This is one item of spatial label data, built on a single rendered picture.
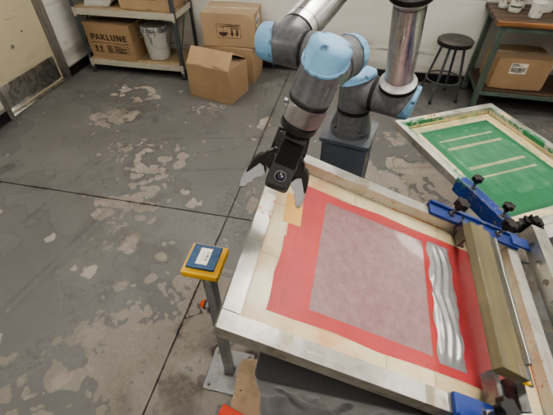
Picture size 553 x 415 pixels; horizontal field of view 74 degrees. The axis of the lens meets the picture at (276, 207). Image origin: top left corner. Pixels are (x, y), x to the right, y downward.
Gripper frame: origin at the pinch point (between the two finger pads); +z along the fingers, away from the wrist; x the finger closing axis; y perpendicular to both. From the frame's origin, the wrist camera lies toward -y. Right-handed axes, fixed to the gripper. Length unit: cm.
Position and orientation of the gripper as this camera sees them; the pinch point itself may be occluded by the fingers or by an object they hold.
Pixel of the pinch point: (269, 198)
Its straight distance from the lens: 81.0
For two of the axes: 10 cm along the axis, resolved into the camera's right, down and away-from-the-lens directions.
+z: -2.9, 6.5, 7.1
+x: -9.4, -3.5, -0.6
